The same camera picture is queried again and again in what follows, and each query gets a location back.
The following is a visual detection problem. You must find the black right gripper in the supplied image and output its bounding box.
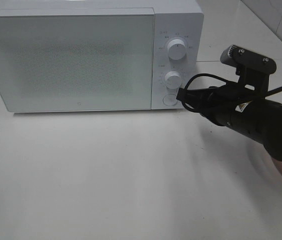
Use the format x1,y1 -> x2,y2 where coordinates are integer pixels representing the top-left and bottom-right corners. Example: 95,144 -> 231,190
176,84 -> 246,126

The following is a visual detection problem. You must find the round microwave door button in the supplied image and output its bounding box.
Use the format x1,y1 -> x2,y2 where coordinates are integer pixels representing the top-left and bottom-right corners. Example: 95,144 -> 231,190
163,94 -> 178,107

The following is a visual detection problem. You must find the white microwave door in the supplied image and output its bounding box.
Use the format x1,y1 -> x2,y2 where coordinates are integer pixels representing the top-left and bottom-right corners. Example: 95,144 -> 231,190
0,15 -> 154,113

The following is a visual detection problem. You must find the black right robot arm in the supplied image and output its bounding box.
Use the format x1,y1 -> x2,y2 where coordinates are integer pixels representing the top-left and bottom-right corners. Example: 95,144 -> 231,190
177,85 -> 282,162

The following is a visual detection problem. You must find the white upper microwave knob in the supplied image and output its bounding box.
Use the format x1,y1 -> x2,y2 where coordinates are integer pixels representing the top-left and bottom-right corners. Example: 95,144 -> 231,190
166,37 -> 187,61

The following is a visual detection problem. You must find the white microwave oven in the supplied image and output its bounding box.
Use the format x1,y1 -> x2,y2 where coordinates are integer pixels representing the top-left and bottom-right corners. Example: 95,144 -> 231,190
0,0 -> 204,110

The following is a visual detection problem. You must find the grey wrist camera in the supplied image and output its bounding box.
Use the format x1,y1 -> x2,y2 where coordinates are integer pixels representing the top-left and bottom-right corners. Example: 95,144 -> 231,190
220,44 -> 277,75

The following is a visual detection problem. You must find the black camera cable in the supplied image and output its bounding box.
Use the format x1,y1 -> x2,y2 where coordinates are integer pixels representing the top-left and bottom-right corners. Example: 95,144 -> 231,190
180,65 -> 282,115

